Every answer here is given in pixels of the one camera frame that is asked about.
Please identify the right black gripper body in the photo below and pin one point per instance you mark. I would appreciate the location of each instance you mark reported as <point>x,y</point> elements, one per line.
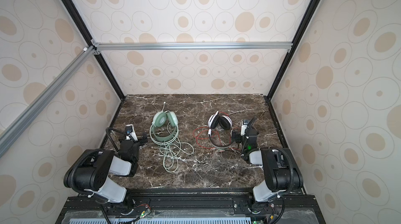
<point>239,134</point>

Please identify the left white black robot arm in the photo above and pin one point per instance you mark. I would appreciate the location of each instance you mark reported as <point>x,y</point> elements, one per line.
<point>90,173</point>

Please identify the mint green wired headphones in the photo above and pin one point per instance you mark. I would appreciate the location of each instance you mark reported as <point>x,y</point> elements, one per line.
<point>164,133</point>

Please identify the left black frame post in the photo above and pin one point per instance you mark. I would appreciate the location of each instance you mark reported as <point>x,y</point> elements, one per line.
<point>82,28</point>

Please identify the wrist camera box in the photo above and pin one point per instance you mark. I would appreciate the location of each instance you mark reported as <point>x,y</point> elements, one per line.
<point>244,126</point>
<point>130,133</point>

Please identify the right black frame post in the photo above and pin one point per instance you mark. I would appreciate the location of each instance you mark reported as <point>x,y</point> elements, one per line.
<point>312,6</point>

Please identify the black frame post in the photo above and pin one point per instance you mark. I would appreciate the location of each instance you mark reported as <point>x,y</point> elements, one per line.
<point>82,28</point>
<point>312,6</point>

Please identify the white black red-cabled headphones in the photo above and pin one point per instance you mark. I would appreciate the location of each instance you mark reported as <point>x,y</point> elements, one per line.
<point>208,137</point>

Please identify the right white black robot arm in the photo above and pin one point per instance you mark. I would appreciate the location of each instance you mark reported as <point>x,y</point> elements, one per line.
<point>281,172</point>

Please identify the horizontal aluminium frame bar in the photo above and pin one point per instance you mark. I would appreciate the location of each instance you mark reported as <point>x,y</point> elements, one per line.
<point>197,46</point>

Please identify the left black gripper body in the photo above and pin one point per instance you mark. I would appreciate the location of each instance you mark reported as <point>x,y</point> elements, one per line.
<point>138,141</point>

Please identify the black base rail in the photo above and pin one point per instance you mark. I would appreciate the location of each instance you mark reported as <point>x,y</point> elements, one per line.
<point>192,206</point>

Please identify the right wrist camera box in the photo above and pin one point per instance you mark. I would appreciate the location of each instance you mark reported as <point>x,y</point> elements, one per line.
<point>244,126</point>

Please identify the left slanted aluminium frame bar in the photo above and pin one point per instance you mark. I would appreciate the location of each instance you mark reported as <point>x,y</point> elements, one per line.
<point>19,125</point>

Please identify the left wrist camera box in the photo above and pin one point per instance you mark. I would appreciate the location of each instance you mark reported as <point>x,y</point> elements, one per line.
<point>130,133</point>

